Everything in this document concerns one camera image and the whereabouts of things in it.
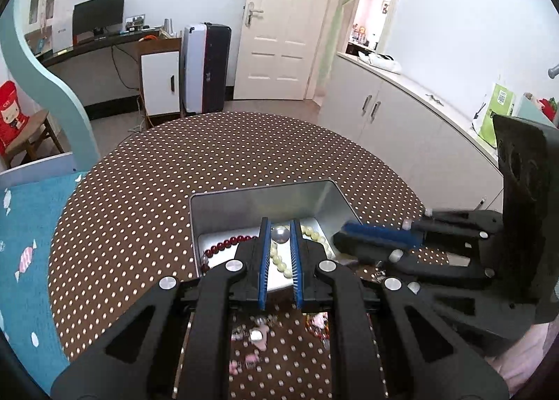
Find white cloth bundle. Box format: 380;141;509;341
358;53;402;73

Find person's right forearm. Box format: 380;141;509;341
482;320;553;396

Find red string bracelet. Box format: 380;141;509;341
305;313;333;350

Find silver door handle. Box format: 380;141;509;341
245;2;264;28

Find white counter cabinets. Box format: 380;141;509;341
321;53;505;214

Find white cabinet with brown top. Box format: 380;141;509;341
139;38;182;118

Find white panel door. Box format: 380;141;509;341
233;0;342;101

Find dark curved desk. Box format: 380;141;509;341
37;27;182;71

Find silver metal tin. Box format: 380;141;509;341
190;179;363;296

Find red cartoon bag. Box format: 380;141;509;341
0;80;30;150

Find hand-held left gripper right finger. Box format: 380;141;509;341
288;217;509;400

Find green paper bag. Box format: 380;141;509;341
477;82;517;147

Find dark red bead bracelet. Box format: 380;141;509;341
202;234;260;272

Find brown polka dot tablecloth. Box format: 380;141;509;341
48;111;472;400

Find blue candy print blanket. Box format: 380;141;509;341
0;172;94;383

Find white box on desk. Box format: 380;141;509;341
51;7;75;53

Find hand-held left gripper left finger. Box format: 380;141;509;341
50;217;271;400

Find cream bead bracelet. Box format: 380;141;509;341
270;225;335;281

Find wooden stool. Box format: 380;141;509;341
2;109;65;165

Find black computer monitor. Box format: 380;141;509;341
72;0;126;37

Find teal arched bed frame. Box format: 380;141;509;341
0;0;102;167

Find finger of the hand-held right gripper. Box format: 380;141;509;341
344;208;504;250
333;232;537;332

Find white and black suitcase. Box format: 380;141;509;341
180;22;232;115

